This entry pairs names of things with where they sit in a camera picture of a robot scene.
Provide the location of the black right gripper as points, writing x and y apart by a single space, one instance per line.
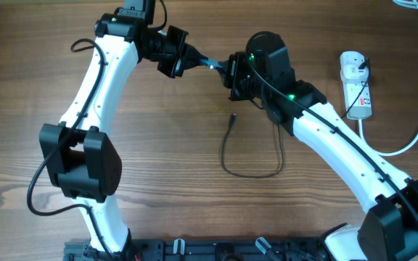
232 67

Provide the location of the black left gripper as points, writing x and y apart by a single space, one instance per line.
182 61

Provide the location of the blue screen Galaxy smartphone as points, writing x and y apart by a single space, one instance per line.
209 63

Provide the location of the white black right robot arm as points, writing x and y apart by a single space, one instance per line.
388 196

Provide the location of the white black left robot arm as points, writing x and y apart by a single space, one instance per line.
78 153

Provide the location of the white charger plug adapter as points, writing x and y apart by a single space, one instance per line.
350 73

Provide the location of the white power strip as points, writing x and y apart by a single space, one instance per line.
358 105

